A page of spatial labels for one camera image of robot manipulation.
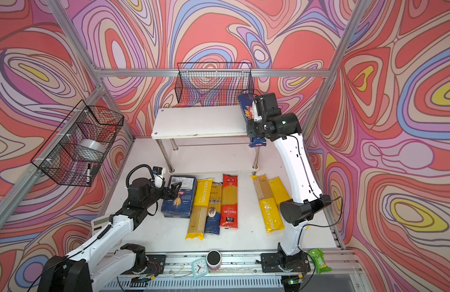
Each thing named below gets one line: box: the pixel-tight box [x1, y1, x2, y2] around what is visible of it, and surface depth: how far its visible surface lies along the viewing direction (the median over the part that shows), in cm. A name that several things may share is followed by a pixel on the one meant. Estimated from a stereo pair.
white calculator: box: [90, 215, 111, 237], surface depth 84 cm
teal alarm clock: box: [191, 257, 210, 279], surface depth 72 cm
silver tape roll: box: [77, 138, 107, 154], surface depth 75 cm
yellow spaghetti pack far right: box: [267, 176, 291, 206], surface depth 95 cm
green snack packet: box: [307, 248, 333, 275], surface depth 75 cm
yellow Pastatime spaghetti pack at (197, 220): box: [185, 178, 214, 241], surface depth 87 cm
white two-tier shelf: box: [150, 105, 261, 175], surface depth 87 cm
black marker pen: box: [86, 163, 91, 184], surface depth 74 cm
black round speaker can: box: [206, 249, 222, 271], surface depth 72 cm
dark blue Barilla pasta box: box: [161, 175, 198, 219], surface depth 86 cm
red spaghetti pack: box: [220, 173, 239, 230], surface depth 90 cm
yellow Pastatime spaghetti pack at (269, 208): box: [250, 174, 285, 233], surface depth 90 cm
